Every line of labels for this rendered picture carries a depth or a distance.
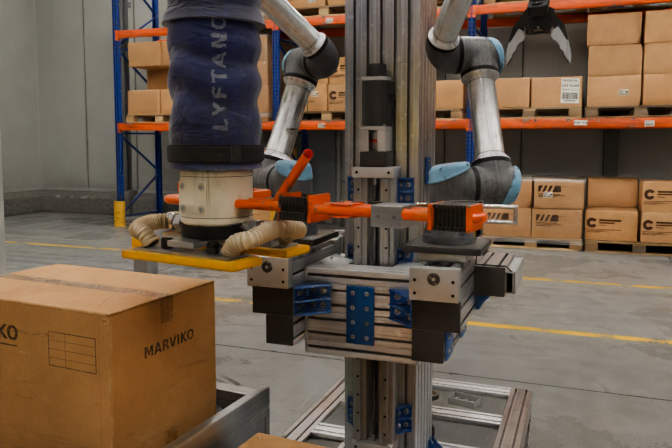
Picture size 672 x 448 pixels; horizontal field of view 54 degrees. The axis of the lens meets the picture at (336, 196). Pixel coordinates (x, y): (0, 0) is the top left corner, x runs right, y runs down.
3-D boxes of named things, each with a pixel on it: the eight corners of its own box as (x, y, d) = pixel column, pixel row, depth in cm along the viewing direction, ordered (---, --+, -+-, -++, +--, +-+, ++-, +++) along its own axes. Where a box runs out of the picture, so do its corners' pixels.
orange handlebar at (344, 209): (129, 204, 169) (128, 190, 169) (209, 196, 195) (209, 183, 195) (481, 229, 121) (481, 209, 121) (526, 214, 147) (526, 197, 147)
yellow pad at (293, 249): (179, 247, 172) (178, 227, 171) (205, 242, 180) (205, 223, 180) (286, 259, 154) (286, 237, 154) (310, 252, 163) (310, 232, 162)
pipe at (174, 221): (127, 241, 157) (126, 217, 156) (200, 229, 178) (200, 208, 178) (239, 254, 139) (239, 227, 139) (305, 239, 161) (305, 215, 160)
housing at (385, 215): (369, 227, 133) (369, 204, 133) (384, 223, 139) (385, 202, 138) (401, 229, 129) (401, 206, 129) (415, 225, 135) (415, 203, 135)
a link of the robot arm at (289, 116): (263, 193, 211) (311, 36, 219) (238, 190, 223) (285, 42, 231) (292, 204, 219) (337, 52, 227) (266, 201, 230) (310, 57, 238)
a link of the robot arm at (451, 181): (423, 206, 199) (423, 161, 198) (465, 205, 201) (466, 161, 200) (435, 210, 187) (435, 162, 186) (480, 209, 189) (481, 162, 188)
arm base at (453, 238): (428, 236, 205) (429, 204, 204) (478, 239, 199) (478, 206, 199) (417, 243, 191) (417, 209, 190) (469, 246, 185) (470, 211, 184)
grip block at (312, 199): (275, 221, 143) (275, 194, 143) (301, 216, 152) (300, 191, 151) (307, 223, 139) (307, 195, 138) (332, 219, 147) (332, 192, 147)
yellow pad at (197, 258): (120, 258, 155) (120, 236, 155) (153, 252, 164) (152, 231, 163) (233, 273, 138) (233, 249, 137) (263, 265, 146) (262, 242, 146)
